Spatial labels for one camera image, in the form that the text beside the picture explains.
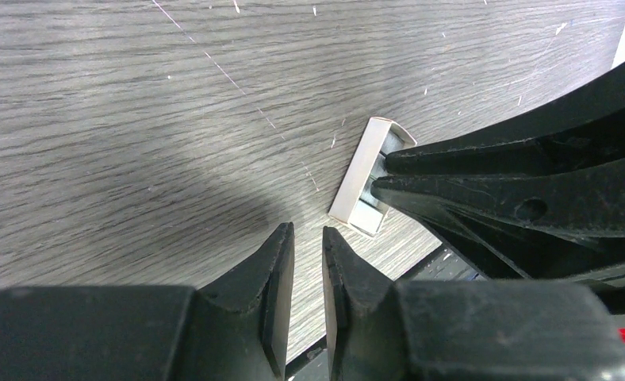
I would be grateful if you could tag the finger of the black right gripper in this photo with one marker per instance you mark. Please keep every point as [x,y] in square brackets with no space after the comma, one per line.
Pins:
[581,129]
[588,202]

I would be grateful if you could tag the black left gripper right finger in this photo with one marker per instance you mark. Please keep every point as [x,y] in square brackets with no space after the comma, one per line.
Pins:
[462,330]

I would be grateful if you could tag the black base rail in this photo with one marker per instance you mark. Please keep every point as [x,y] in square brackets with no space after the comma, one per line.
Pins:
[442,264]

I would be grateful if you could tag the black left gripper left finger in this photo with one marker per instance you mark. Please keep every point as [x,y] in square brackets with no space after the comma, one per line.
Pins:
[234,328]

